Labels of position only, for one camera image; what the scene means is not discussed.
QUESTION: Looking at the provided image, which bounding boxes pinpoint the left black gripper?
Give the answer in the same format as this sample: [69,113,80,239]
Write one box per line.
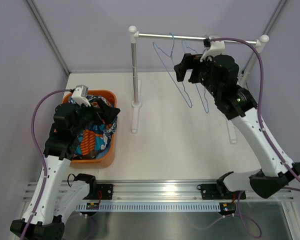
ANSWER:
[70,98,120,136]

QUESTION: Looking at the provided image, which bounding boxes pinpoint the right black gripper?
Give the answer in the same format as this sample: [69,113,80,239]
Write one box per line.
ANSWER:
[174,54,222,99]

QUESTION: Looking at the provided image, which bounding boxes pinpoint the blue wire hanger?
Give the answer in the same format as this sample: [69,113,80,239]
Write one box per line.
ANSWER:
[181,40,210,114]
[152,32,193,109]

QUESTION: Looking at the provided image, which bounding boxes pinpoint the patterned orange blue shorts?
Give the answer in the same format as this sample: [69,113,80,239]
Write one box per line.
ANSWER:
[68,94,119,161]

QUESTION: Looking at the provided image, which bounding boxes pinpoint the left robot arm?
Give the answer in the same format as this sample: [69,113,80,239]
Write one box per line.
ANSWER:
[10,99,120,240]

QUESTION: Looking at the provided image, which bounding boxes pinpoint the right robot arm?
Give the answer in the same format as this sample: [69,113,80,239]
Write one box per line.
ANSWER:
[174,53,300,199]

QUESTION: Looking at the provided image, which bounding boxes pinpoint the orange plastic basket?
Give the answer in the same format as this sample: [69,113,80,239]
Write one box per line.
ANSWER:
[62,86,118,168]

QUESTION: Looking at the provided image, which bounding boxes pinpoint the metal clothes rack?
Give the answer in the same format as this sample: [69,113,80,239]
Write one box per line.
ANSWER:
[128,25,270,144]

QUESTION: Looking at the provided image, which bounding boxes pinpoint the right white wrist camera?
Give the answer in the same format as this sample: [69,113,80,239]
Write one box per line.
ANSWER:
[200,35,225,62]

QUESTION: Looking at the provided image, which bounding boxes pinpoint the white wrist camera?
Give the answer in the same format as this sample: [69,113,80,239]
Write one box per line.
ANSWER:
[200,35,225,62]
[71,85,91,107]

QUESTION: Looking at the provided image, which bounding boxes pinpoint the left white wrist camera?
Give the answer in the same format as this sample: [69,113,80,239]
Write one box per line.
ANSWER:
[71,85,91,107]

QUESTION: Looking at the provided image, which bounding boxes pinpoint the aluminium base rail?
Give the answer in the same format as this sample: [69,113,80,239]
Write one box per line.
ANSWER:
[22,181,294,202]

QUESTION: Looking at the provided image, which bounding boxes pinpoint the white slotted cable duct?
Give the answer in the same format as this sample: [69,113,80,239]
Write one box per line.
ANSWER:
[75,202,221,213]

